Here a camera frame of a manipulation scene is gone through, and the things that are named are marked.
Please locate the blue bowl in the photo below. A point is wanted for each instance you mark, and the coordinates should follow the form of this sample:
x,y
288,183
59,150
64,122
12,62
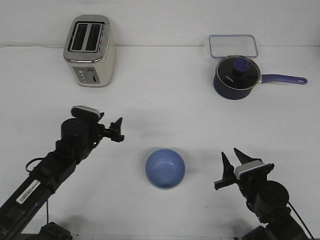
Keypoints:
x,y
165,168

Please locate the cream and steel toaster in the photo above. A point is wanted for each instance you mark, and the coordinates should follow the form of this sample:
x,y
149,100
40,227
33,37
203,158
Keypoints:
x,y
90,51

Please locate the clear container lid blue rim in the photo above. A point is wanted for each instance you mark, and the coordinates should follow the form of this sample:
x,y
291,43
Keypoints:
x,y
223,45

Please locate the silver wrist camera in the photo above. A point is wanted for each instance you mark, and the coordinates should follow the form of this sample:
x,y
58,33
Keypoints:
x,y
87,113
247,167

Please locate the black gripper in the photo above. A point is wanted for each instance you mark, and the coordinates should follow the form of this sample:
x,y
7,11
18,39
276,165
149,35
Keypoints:
x,y
80,136
261,195

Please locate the glass pot lid blue knob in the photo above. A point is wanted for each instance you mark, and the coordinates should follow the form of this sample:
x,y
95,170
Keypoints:
x,y
238,72

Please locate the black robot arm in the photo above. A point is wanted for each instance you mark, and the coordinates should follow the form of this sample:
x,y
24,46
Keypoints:
x,y
42,182
279,226

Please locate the dark blue saucepan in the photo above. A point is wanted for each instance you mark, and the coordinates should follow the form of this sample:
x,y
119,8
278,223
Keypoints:
x,y
236,89

